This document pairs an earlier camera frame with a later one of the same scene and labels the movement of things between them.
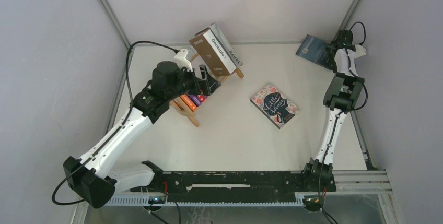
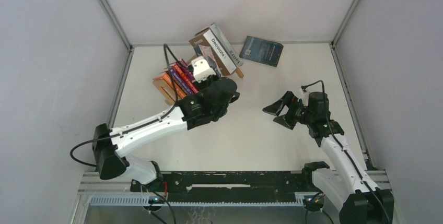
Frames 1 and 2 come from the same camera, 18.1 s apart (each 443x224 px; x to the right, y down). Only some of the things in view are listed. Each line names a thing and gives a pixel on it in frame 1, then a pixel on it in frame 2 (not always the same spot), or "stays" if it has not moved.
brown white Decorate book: (208, 45) stays
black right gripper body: (329, 49) to (299, 112)
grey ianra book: (235, 59) stays
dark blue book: (314, 49) to (261, 51)
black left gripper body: (186, 82) to (208, 84)
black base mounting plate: (235, 186) stays
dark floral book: (275, 105) to (206, 51)
